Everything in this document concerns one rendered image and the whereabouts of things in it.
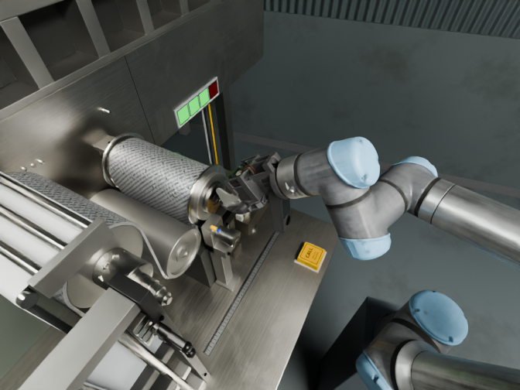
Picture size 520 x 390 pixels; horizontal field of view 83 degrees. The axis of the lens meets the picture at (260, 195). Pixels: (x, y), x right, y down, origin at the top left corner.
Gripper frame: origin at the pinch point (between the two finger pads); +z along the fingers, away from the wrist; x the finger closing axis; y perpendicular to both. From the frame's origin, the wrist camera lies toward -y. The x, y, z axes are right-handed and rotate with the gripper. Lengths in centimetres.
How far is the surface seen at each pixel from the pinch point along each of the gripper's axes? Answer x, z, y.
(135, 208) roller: 11.4, 14.2, 11.2
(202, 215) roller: 5.9, 2.7, 1.8
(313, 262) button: -11.8, 3.9, -37.3
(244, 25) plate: -73, 22, 30
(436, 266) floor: -98, 12, -151
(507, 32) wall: -180, -44, -51
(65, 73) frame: 0.5, 15.4, 41.4
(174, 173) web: 3.6, 3.6, 12.5
